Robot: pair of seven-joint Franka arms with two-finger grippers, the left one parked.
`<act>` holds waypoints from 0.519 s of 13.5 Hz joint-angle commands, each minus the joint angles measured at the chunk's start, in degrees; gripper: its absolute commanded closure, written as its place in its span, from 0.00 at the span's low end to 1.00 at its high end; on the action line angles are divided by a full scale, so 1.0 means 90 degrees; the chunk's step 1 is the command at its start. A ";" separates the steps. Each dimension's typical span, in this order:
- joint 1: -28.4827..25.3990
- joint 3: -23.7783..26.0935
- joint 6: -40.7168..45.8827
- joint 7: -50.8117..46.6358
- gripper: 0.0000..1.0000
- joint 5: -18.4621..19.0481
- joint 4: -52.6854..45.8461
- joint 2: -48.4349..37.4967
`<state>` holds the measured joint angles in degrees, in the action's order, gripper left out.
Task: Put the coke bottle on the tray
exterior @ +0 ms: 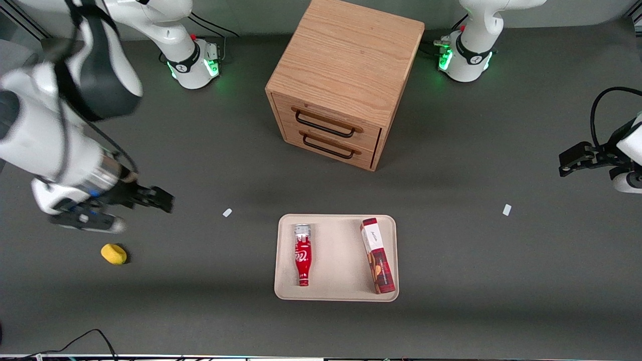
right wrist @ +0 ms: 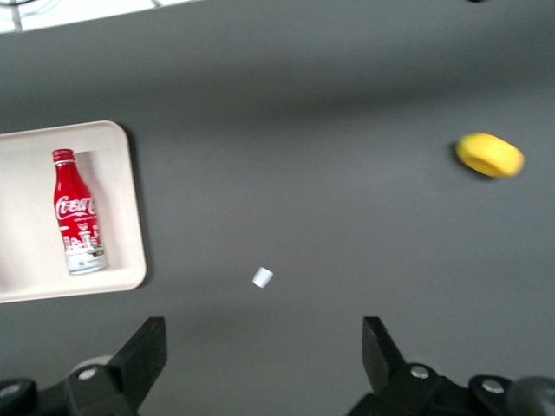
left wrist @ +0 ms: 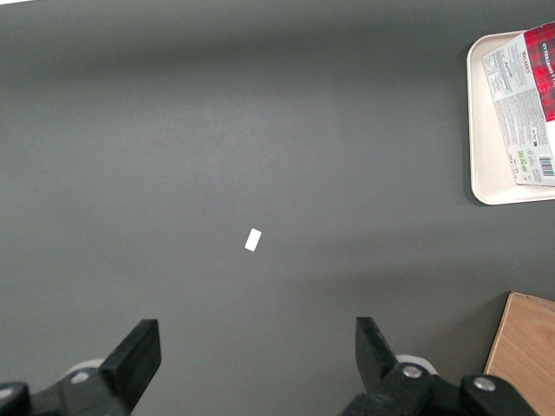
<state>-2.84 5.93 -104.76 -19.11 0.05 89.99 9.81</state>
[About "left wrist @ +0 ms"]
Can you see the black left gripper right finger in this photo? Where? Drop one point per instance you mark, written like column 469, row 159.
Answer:
column 377, row 359

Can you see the light wooden board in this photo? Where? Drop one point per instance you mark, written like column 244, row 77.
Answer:
column 526, row 351

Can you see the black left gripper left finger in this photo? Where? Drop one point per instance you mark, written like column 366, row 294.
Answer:
column 130, row 364

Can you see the red tartan shortbread box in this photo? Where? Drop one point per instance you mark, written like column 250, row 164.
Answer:
column 526, row 112

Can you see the beige plastic tray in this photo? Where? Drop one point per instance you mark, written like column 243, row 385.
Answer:
column 483, row 130

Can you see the small white paper label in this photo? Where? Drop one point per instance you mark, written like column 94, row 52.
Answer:
column 252, row 239

